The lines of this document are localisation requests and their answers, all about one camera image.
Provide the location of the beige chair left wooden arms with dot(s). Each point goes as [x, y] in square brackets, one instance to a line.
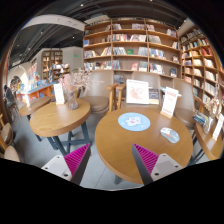
[101, 94]

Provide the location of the beige chair lower left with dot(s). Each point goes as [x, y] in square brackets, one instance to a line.
[7, 141]

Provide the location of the grey computer mouse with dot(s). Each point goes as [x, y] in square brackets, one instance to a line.
[170, 134]

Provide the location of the round blue mouse pad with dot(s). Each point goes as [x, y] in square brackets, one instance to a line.
[135, 122]

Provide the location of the glass vase with pink flowers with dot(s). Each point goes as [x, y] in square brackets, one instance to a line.
[72, 83]

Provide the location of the white sign card right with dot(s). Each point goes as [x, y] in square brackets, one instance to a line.
[169, 102]

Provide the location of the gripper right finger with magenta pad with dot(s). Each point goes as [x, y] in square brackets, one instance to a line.
[152, 166]

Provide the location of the wooden table far right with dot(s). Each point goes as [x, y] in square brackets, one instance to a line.
[212, 149]

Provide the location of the beige chair middle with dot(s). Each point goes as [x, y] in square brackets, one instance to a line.
[153, 81]

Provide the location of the wooden bookshelf far background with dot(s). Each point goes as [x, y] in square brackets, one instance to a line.
[50, 58]

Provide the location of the orange display counter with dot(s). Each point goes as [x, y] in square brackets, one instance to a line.
[40, 91]

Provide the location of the white card far right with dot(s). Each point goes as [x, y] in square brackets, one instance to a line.
[218, 127]

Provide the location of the wooden bookshelf right side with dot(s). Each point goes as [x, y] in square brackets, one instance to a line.
[201, 67]

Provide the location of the small round table far left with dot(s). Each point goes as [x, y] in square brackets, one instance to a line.
[34, 106]

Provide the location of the small book on stand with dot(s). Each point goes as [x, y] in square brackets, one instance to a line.
[154, 96]

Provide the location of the beige chair right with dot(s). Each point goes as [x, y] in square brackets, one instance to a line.
[185, 108]

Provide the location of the white sign card left table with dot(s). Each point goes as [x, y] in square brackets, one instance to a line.
[59, 95]

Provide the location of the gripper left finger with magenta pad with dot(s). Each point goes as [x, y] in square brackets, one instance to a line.
[70, 167]

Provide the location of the large wooden bookshelf centre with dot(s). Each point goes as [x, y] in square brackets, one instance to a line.
[132, 44]

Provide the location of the vase with flowers right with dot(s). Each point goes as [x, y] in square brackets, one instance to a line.
[214, 108]

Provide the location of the seated person far left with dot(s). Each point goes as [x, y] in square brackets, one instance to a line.
[8, 95]

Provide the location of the round wooden table left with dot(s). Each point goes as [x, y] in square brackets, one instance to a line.
[56, 122]

